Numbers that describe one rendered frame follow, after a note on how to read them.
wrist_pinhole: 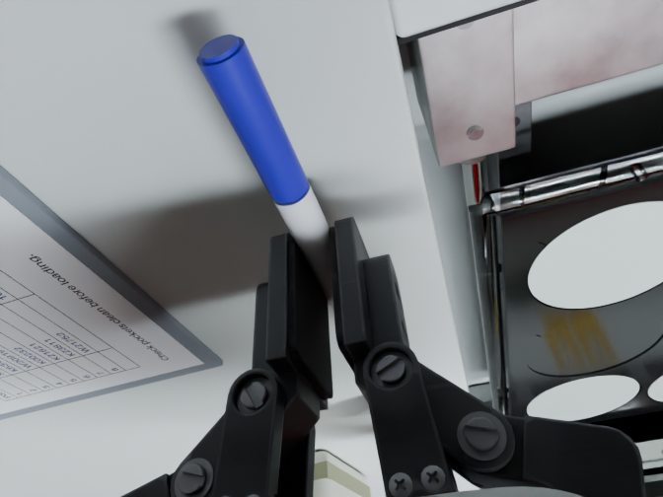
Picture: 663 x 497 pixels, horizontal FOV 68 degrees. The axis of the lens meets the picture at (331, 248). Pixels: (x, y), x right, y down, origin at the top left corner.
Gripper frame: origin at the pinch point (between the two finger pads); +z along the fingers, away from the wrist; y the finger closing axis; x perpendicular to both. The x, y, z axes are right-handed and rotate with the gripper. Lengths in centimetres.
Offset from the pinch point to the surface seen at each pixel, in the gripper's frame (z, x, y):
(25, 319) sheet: 3.3, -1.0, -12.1
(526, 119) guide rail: 15.4, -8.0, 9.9
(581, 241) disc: 10.4, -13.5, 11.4
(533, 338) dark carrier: 10.3, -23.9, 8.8
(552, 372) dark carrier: 10.4, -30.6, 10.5
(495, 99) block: 9.6, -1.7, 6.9
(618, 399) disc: 10.4, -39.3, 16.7
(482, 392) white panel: 17, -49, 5
